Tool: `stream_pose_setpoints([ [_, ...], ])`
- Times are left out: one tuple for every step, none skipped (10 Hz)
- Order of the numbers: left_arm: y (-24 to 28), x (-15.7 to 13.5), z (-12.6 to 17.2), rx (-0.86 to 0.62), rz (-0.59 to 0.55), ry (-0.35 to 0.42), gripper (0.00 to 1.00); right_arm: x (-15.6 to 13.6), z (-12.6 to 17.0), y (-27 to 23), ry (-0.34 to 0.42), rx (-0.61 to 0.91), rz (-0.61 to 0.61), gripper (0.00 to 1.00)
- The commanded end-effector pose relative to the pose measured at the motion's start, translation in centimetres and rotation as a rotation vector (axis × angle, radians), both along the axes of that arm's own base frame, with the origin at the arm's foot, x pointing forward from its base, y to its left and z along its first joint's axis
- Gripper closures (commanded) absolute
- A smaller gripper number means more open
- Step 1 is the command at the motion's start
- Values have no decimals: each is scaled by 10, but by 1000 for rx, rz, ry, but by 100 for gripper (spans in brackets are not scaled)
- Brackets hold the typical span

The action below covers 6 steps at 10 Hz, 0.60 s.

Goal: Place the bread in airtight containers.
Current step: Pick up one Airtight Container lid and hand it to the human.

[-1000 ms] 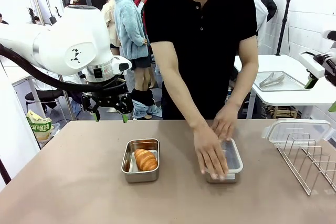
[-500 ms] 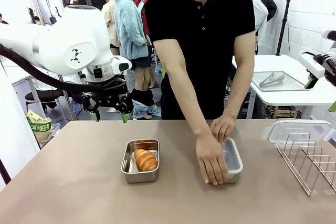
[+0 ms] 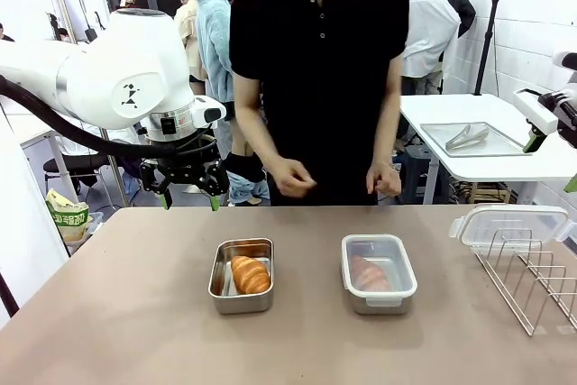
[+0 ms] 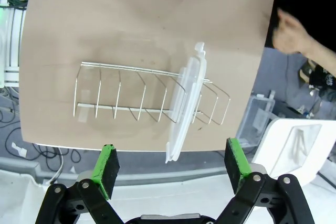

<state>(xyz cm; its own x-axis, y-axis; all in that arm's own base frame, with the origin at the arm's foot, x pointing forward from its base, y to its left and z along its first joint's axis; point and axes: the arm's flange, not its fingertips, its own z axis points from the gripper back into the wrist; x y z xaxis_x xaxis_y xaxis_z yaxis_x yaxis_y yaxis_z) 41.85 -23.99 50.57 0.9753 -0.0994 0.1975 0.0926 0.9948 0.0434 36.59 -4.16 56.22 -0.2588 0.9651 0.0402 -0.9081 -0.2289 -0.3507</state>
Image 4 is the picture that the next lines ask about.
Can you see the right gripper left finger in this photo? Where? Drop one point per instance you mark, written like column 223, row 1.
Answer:
column 99, row 179

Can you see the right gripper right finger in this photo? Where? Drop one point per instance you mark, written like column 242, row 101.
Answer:
column 244, row 179

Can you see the person's left forearm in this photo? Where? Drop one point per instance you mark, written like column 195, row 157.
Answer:
column 324, row 56

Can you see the clear plastic lidded containers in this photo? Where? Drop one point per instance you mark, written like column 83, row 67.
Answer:
column 187, row 98

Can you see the person's left hand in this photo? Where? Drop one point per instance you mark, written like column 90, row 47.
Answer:
column 288, row 35

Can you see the clear plastic box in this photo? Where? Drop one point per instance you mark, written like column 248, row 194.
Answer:
column 258, row 119

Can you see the black printed bag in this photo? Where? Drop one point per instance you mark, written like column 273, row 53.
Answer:
column 321, row 77

